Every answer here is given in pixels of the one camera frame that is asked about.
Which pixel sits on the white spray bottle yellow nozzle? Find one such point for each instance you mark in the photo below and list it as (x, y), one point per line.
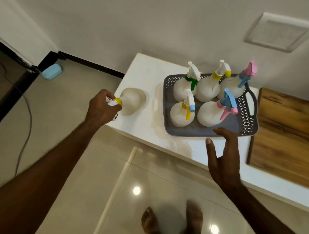
(207, 89)

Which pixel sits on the grey plastic basket tray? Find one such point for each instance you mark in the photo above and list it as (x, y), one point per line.
(248, 120)

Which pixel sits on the person's left foot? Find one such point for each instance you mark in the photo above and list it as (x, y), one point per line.
(149, 221)

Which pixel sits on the light blue box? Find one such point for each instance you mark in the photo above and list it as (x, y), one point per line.
(51, 71)

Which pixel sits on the person's left forearm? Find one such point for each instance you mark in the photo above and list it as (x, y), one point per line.
(48, 173)

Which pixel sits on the white spray bottle yellow collar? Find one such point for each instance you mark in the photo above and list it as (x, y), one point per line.
(132, 101)

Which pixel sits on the person's right foot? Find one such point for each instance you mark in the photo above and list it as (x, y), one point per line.
(194, 217)

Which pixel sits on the wooden board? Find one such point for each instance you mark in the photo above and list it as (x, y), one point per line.
(282, 137)

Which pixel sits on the person's right forearm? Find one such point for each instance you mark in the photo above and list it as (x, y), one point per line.
(256, 212)

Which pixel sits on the white wall panel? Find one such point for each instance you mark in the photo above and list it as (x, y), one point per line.
(275, 31)

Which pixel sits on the white spray bottle green trigger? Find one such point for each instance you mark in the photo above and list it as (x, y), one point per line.
(184, 89)

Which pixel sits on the spray bottle yellow trigger blue nozzle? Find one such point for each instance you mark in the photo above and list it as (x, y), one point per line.
(179, 115)

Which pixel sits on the person's foot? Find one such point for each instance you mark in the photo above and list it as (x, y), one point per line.
(194, 217)
(149, 221)

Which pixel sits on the black skirting strip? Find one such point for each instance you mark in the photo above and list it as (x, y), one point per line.
(94, 64)

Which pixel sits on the person's left fingers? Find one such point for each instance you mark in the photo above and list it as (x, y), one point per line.
(108, 94)

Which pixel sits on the person's right thumb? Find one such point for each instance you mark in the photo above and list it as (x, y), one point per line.
(211, 150)

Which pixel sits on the person's right hand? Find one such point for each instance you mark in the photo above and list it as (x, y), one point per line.
(227, 164)

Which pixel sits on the person's left hand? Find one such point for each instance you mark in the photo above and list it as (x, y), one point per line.
(99, 111)

